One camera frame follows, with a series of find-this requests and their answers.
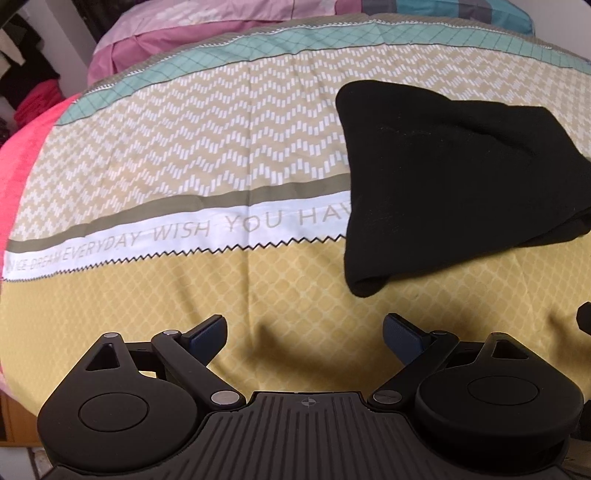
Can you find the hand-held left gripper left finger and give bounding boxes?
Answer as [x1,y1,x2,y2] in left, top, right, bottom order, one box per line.
[83,315,246,411]

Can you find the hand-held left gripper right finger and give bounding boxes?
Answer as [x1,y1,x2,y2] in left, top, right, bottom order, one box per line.
[368,313,532,411]

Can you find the black pants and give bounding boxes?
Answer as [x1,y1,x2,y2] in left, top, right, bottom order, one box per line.
[335,80,591,300]

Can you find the patterned beige teal bed quilt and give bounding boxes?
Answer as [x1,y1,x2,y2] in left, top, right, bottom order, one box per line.
[0,14,591,416]

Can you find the coral pink blanket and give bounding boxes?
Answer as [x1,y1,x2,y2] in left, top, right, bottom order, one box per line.
[0,92,81,259]

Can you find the red folded cloth pile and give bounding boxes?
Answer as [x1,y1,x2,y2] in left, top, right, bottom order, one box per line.
[14,78,63,125]

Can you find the pink floral pillow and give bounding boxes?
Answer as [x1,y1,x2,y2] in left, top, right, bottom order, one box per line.
[87,0,370,86]

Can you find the blue grey striped pillow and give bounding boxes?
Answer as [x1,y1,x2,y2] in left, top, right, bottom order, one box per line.
[337,0,536,35]

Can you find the dark hanging clothes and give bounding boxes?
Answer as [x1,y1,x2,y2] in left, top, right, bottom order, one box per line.
[0,14,61,100]

